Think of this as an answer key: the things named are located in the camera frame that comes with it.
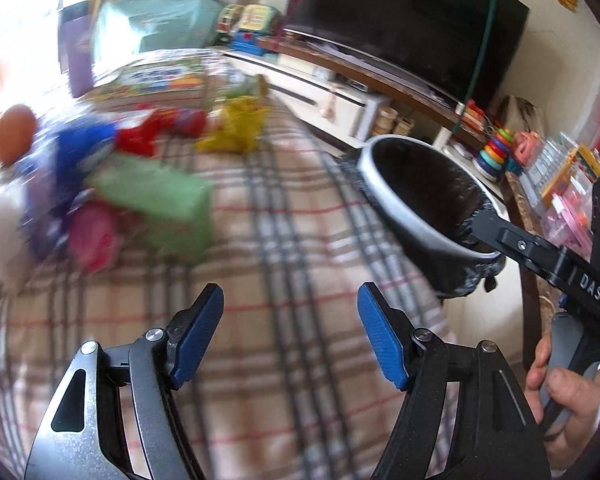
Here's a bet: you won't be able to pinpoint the blue plastic bag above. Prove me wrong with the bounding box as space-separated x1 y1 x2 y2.
16 116 117 262

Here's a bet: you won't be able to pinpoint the clear plastic storage boxes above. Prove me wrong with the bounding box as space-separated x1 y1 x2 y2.
517 134 600 259

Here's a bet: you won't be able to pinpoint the white plastic bag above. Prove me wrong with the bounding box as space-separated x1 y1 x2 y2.
0 180 34 292

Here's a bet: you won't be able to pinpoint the purple thermos cup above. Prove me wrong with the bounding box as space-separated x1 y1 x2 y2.
58 0 94 98

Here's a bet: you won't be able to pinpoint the teal fabric bundle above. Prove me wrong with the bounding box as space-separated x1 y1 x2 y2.
91 0 223 68

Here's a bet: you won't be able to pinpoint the black flat television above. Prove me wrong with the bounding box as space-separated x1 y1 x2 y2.
286 0 529 107

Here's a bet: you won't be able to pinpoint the green snack wrapper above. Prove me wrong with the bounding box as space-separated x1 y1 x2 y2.
220 72 270 99

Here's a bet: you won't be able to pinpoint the white TV cabinet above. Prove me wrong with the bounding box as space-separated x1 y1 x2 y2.
216 38 486 150

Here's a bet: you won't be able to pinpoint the green children's book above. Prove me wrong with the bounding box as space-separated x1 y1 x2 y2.
82 58 208 112

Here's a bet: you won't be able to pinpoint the toy cash register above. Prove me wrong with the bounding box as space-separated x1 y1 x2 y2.
214 3 282 56

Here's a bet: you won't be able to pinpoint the person's right hand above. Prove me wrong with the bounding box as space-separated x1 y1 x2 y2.
524 334 600 471

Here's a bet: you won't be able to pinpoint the orange apple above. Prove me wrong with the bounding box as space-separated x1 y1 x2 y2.
0 104 38 166

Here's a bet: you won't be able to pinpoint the red snack tube wrapper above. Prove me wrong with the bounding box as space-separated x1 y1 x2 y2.
114 107 208 158

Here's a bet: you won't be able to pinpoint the rainbow ring stacker toy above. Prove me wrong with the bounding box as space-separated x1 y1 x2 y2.
472 128 514 182

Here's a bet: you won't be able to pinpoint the yellow snack wrapper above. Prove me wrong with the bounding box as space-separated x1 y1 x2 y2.
195 96 268 155

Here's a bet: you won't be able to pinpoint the white round trash bin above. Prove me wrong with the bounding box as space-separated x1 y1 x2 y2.
355 136 506 298

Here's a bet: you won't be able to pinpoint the plaid blanket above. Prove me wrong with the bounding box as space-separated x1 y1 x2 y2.
0 100 448 479

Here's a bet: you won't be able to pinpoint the green carton box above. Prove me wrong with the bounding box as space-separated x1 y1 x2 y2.
86 153 213 262

